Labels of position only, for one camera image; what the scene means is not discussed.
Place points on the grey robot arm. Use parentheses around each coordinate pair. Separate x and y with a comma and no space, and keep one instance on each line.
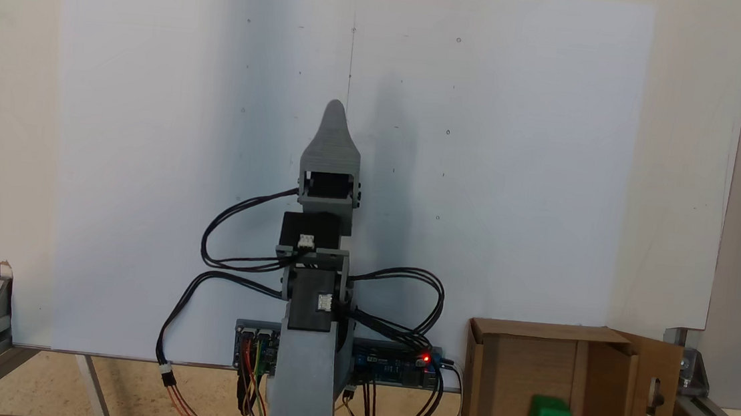
(301,383)

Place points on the white paper sheet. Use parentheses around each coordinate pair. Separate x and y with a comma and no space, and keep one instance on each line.
(147,148)

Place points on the white base board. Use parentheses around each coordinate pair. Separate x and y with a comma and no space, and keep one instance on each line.
(11,103)

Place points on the blue circuit board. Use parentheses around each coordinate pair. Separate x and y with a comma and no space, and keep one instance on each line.
(390,367)

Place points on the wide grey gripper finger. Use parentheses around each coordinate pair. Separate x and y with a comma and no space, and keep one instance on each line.
(332,144)

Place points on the brown cardboard box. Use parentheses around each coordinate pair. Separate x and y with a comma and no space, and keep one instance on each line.
(509,388)

